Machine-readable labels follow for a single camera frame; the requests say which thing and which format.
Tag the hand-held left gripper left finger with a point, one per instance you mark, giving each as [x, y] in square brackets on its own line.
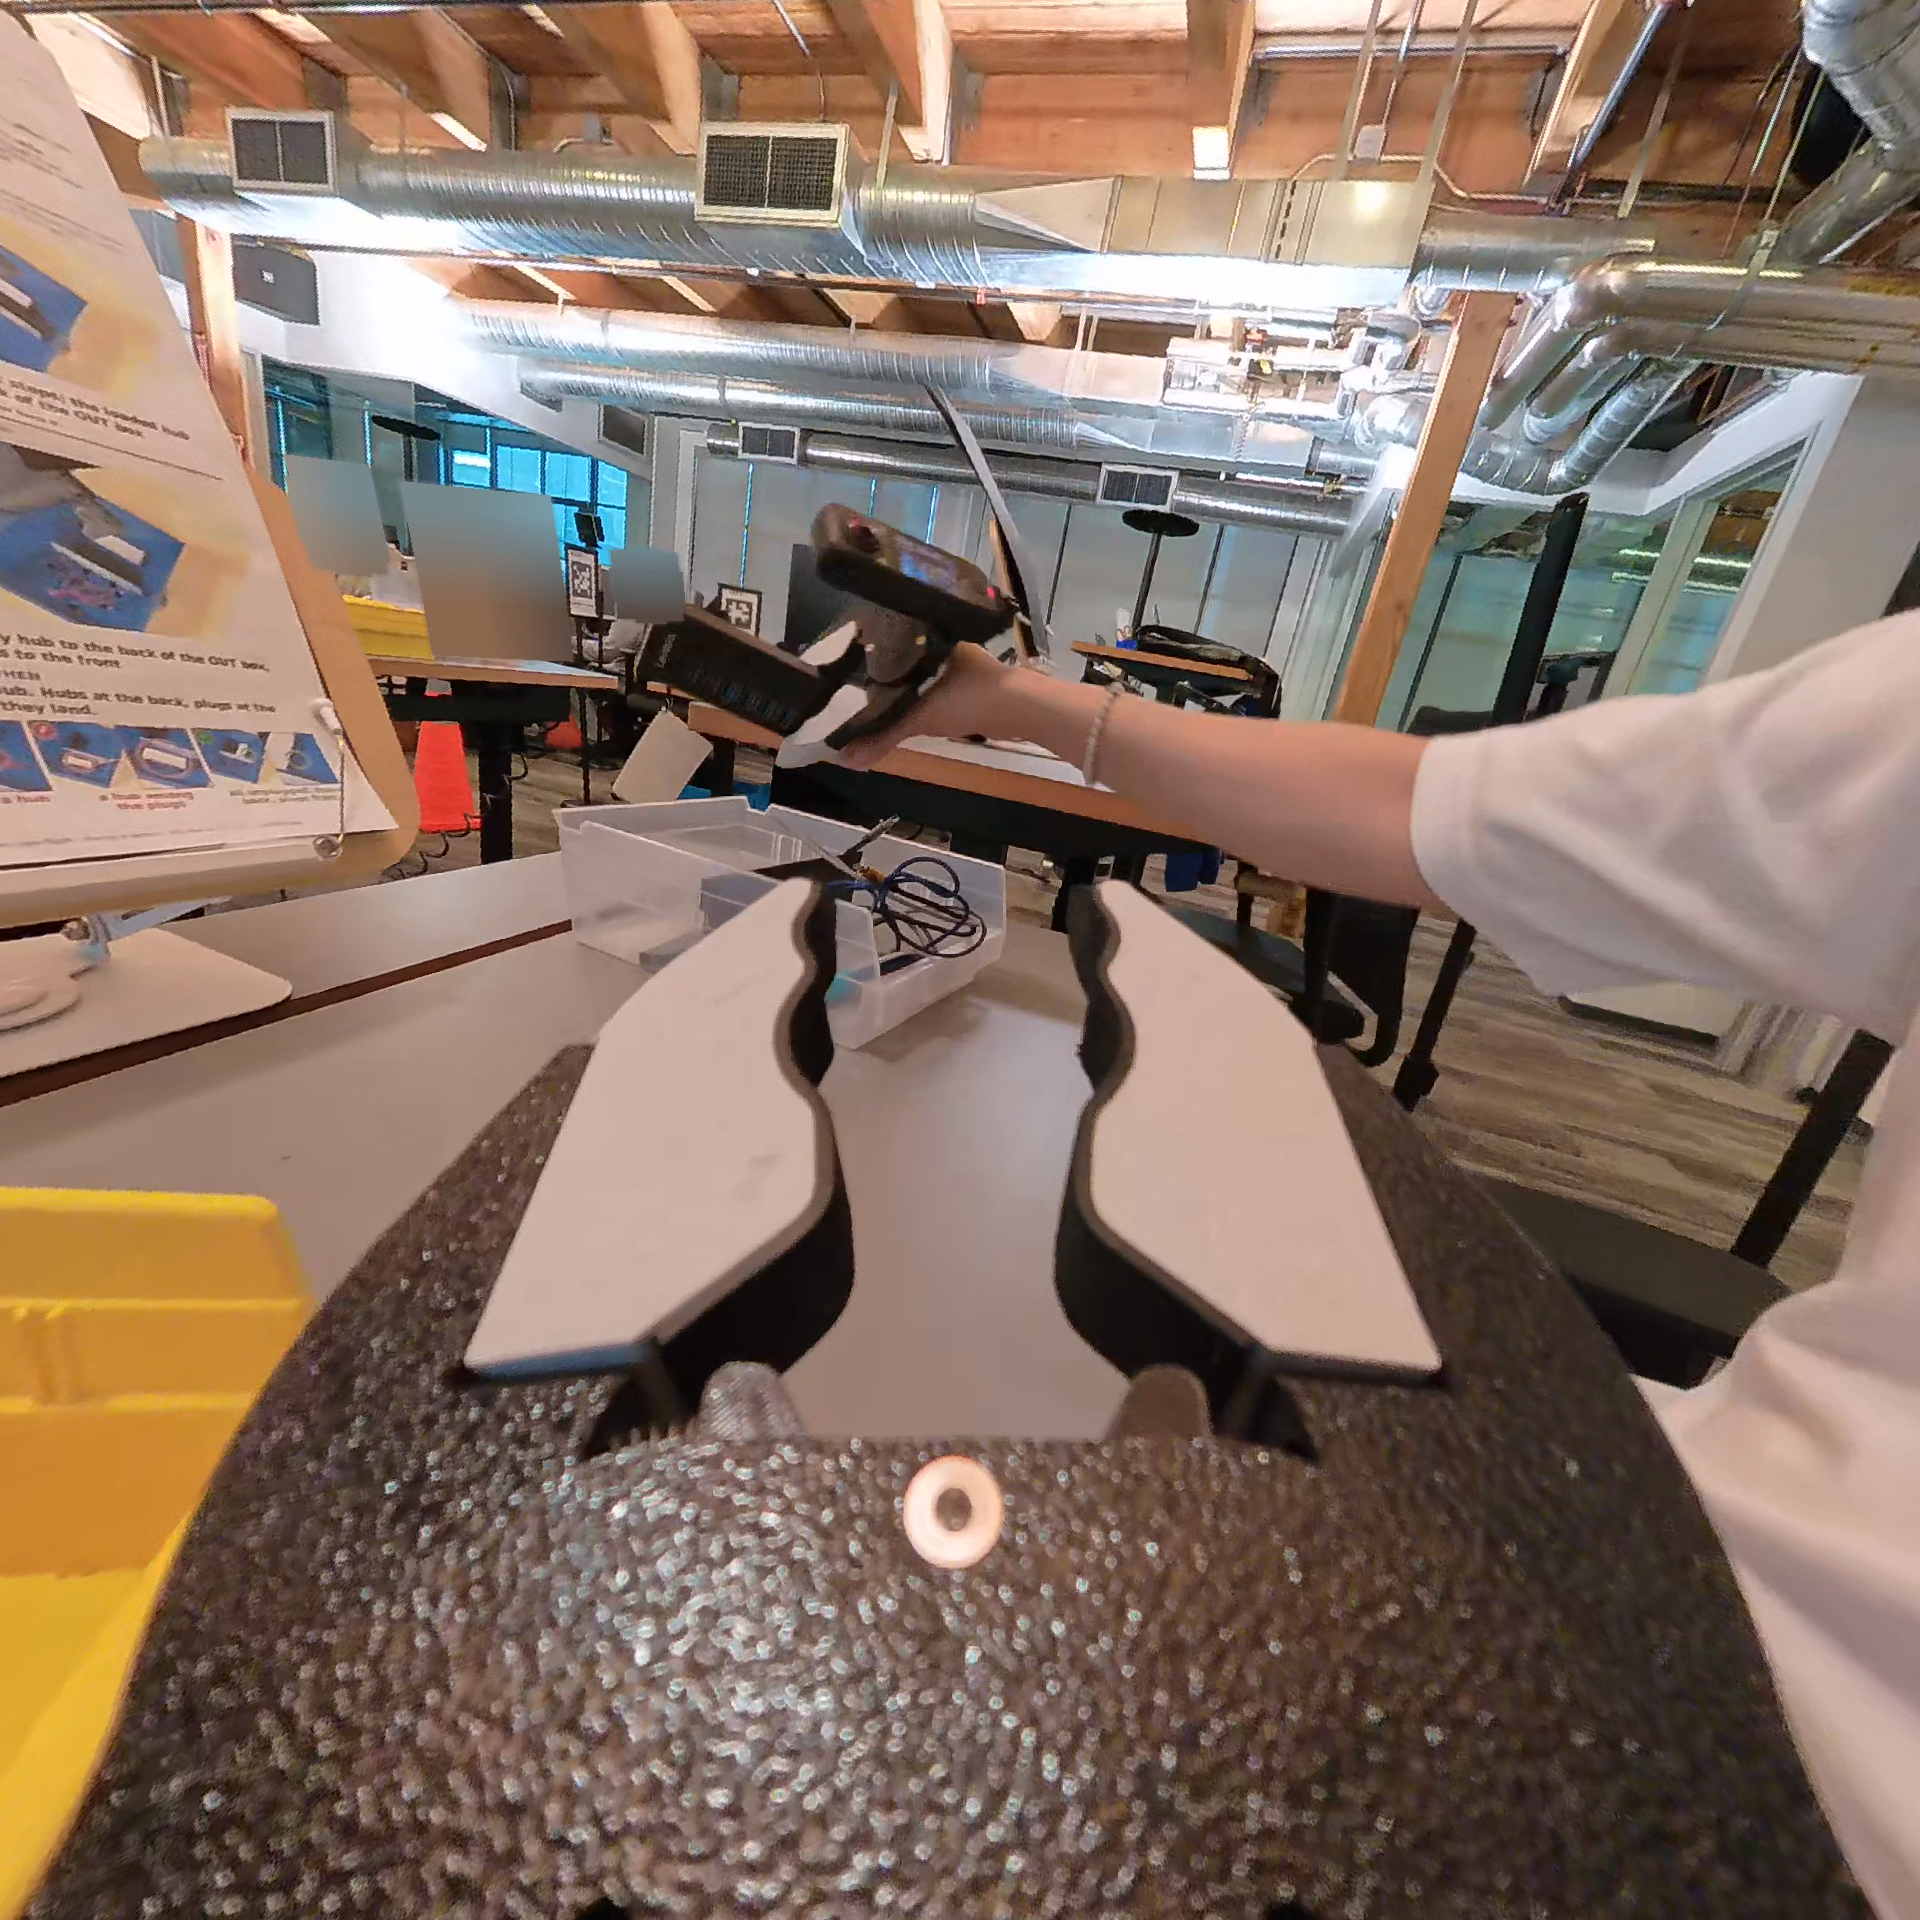
[673, 1183]

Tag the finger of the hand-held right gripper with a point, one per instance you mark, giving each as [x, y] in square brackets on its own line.
[822, 733]
[834, 649]

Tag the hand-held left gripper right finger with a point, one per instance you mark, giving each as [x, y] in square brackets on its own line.
[1257, 1201]

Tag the clear plastic bin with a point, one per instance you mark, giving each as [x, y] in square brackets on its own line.
[648, 873]

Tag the yellow plastic bin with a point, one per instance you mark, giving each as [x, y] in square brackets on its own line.
[118, 1354]

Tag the person's right forearm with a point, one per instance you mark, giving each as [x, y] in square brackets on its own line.
[1277, 796]

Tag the person's right hand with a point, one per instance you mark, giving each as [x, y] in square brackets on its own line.
[1006, 700]

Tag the black white tag sign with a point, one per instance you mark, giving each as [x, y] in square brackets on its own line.
[742, 614]
[579, 581]

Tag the orange traffic cone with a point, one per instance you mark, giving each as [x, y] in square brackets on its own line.
[442, 776]

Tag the black office chair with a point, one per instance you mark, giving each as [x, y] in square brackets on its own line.
[1637, 1256]

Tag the small yellow bin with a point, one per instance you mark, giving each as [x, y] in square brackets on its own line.
[384, 628]

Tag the instruction sheet on wooden stand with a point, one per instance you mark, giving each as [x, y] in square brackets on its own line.
[335, 703]

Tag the black loudspeaker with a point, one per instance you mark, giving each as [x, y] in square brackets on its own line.
[280, 277]

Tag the printed instruction sheet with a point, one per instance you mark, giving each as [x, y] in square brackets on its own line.
[118, 448]

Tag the wooden post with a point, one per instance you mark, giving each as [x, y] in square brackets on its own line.
[1424, 494]

